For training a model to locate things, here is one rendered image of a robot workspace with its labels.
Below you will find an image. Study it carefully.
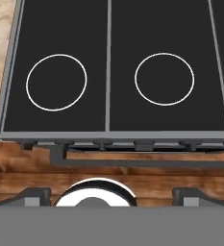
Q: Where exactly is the grey stove knob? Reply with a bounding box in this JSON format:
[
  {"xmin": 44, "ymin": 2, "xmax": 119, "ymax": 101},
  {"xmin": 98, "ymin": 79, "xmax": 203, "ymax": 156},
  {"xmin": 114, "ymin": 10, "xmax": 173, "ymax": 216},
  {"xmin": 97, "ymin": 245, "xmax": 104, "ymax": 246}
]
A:
[
  {"xmin": 93, "ymin": 139, "xmax": 112, "ymax": 152},
  {"xmin": 179, "ymin": 140, "xmax": 202, "ymax": 152},
  {"xmin": 19, "ymin": 140, "xmax": 37, "ymax": 151},
  {"xmin": 133, "ymin": 140, "xmax": 155, "ymax": 152},
  {"xmin": 55, "ymin": 140, "xmax": 73, "ymax": 153}
]

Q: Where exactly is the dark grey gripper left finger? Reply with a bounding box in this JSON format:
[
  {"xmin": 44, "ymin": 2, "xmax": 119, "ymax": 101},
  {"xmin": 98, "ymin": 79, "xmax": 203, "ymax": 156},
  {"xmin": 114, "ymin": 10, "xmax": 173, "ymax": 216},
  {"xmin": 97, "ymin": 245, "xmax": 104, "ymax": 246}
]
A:
[{"xmin": 0, "ymin": 186, "xmax": 52, "ymax": 208}]

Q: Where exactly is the black glass stove hob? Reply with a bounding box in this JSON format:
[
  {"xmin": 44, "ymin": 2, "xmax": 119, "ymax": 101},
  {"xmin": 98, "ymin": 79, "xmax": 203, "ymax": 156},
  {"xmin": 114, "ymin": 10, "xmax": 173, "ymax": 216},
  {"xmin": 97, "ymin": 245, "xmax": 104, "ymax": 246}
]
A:
[{"xmin": 0, "ymin": 0, "xmax": 224, "ymax": 142}]

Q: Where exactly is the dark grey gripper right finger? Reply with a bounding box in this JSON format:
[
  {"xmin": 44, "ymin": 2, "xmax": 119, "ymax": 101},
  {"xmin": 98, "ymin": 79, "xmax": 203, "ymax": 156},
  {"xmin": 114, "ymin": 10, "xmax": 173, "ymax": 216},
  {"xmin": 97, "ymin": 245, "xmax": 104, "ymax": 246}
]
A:
[{"xmin": 171, "ymin": 186, "xmax": 224, "ymax": 208}]

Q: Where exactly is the round white and black object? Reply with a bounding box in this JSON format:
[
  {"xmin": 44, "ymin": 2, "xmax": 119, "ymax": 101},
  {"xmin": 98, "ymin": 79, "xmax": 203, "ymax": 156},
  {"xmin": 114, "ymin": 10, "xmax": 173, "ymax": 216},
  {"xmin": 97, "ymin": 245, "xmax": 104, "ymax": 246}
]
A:
[{"xmin": 52, "ymin": 177, "xmax": 138, "ymax": 208}]

